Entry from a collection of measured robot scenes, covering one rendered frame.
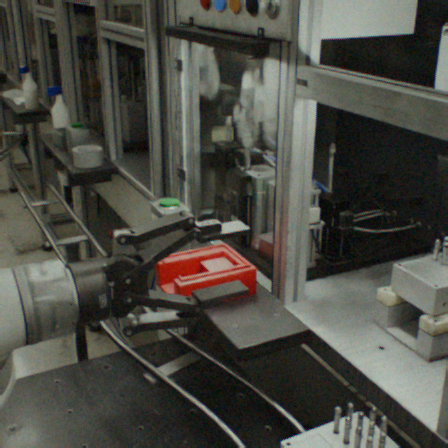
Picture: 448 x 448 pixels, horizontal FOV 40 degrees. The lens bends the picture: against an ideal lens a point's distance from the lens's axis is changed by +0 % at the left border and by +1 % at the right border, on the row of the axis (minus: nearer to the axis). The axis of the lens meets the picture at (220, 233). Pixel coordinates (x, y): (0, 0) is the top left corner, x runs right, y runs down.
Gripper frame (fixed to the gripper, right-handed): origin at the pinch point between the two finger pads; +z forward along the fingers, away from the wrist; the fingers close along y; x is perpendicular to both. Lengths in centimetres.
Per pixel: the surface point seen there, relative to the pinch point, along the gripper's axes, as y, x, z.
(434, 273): -9.7, -0.5, 36.8
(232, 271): -15.9, 25.3, 14.2
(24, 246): -113, 280, 12
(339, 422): -17.9, -14.9, 8.5
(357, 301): -21.5, 13.9, 34.3
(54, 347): -113, 167, 4
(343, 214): -9.2, 25.8, 38.9
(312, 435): -19.6, -13.8, 5.3
